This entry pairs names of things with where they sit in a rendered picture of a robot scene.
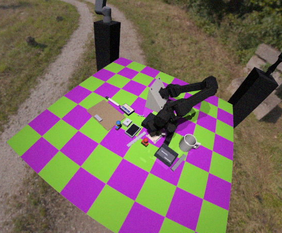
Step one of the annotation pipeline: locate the brown clipboard with grey clip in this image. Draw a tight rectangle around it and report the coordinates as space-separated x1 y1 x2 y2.
87 100 125 131

